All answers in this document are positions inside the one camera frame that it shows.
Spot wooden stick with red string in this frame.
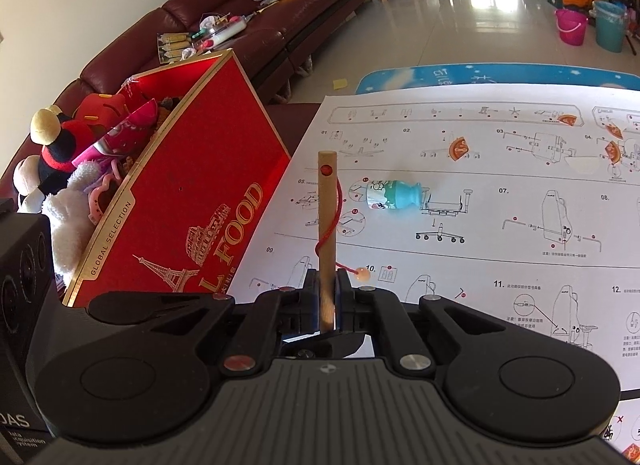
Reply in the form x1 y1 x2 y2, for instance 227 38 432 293
314 151 370 334

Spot small teal bottle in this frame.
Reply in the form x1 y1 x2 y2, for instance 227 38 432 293
366 180 423 210

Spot Mickey Mouse plush toy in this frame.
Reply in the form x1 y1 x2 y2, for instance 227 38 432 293
13 105 100 214

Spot red food gift box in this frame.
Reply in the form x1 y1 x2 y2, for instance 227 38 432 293
63 50 290 307

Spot white fluffy plush toy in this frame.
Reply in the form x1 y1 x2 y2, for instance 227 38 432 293
42 160 103 286

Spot white instruction sheet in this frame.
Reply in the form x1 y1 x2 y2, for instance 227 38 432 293
229 81 640 465

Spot pink plush toy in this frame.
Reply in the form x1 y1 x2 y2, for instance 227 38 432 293
72 99 158 168

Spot blue table mat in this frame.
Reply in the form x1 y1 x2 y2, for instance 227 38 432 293
356 63 640 94

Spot dark red leather sofa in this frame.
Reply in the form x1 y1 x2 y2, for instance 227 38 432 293
0 0 379 206

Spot pink plastic bucket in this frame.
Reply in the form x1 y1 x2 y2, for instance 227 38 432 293
554 9 588 47

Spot teal plastic bucket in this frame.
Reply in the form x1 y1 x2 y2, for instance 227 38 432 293
594 0 627 53

